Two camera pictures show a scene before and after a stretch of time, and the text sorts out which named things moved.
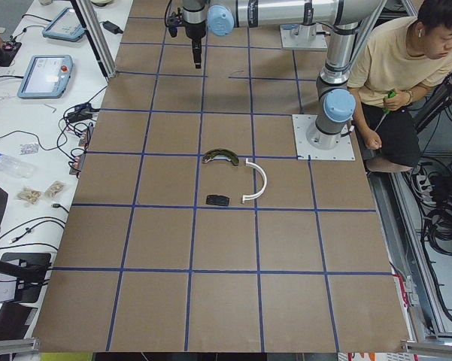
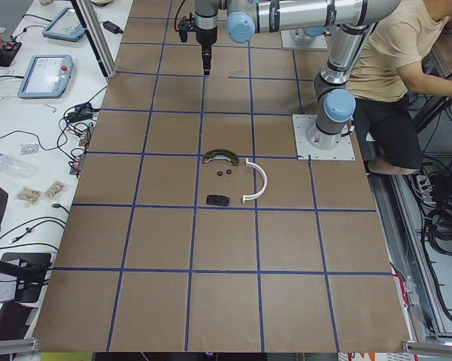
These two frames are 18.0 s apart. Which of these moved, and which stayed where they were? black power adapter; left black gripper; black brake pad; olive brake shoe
Moved: left black gripper
Stayed: olive brake shoe; black brake pad; black power adapter
